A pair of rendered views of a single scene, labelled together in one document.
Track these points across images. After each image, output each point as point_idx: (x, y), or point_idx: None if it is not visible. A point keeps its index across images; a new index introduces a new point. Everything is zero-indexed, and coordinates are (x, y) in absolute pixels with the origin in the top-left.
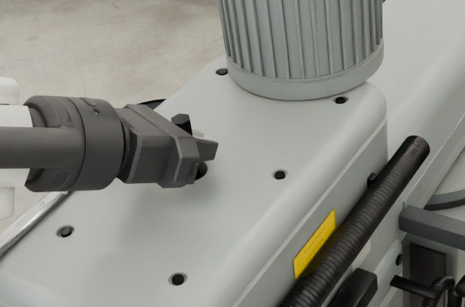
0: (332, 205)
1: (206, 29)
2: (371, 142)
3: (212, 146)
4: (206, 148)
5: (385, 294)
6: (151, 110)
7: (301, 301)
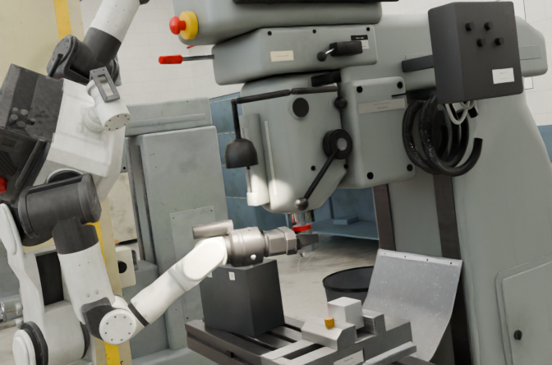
0: None
1: None
2: None
3: None
4: None
5: (388, 99)
6: None
7: None
